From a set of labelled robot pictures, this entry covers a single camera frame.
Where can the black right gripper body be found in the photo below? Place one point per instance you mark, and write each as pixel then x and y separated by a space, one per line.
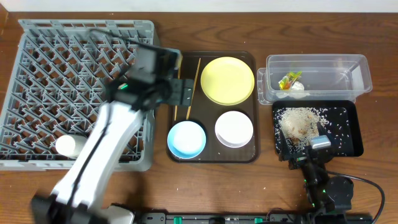
pixel 304 160

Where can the white cup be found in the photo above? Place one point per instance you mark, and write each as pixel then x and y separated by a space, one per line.
pixel 70 145

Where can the black rectangular waste tray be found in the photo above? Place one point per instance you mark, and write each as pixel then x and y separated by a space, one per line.
pixel 338 117

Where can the clear plastic waste bin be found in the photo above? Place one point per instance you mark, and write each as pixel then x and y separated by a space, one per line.
pixel 324 76

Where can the dark brown serving tray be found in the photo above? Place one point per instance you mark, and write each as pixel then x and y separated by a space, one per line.
pixel 205 112

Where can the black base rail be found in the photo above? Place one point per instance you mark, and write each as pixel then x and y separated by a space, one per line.
pixel 279 217

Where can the white tissue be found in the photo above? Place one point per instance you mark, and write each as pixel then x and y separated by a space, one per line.
pixel 297 86

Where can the green orange snack wrapper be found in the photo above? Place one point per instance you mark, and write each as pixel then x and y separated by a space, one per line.
pixel 288 80

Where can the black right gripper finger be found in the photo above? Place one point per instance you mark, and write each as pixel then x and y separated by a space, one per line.
pixel 284 154
pixel 322 131

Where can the pink white bowl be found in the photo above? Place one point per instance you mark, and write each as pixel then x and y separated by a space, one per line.
pixel 234 129

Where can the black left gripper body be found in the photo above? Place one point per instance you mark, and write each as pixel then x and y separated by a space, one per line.
pixel 175 92

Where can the yellow round plate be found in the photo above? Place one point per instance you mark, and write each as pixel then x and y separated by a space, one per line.
pixel 227 81

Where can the grey plastic dish rack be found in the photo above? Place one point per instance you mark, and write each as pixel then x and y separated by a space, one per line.
pixel 57 84

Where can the light blue bowl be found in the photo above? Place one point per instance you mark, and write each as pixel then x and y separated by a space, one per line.
pixel 186 139

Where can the leftover rice pile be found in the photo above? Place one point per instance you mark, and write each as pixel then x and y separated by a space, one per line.
pixel 299 127

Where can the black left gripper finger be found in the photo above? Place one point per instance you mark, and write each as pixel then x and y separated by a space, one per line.
pixel 180 85
pixel 179 99

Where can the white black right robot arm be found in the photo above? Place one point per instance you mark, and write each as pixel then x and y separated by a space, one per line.
pixel 330 196

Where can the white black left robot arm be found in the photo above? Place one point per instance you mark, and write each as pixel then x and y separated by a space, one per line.
pixel 78 196

